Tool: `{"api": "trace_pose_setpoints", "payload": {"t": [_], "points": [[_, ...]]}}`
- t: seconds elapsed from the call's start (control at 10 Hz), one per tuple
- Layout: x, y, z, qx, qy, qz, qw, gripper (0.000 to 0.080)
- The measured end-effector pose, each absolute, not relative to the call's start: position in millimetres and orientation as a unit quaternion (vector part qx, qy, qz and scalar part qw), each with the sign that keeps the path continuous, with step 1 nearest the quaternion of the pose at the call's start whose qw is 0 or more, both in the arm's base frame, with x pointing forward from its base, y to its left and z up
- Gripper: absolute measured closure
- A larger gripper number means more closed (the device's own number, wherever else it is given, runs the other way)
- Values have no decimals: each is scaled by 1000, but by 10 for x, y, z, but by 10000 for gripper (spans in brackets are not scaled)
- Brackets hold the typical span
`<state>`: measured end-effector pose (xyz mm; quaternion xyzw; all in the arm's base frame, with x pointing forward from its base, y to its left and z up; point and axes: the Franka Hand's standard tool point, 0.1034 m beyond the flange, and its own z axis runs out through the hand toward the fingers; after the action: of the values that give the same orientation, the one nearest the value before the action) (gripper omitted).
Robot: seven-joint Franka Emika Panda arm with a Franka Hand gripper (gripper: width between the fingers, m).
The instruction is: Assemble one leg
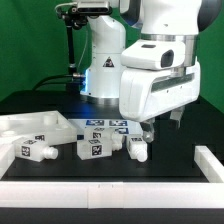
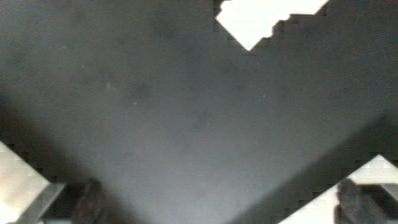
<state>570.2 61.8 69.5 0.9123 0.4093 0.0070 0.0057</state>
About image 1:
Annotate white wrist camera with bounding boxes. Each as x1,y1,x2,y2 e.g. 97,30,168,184
121,39,186,70

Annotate black cables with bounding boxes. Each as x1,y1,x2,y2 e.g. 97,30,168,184
31,73,86,92

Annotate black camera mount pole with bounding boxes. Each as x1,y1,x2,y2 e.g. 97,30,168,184
55,6,87,75

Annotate grey camera on pole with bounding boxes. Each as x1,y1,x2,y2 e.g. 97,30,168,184
77,0,111,15

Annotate white square tabletop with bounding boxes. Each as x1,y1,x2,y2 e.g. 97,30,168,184
0,111,77,145

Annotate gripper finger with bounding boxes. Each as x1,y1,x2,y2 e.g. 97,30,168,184
141,119,155,143
170,107,184,129

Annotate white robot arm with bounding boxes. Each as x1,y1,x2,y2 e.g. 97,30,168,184
78,0,222,142

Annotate white U-shaped fence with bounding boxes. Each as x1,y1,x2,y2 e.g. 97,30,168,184
0,146,224,209

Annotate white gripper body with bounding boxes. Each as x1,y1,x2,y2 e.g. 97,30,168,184
119,62,201,122

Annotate white sheet with tags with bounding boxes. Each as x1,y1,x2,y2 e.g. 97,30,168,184
70,119,143,135

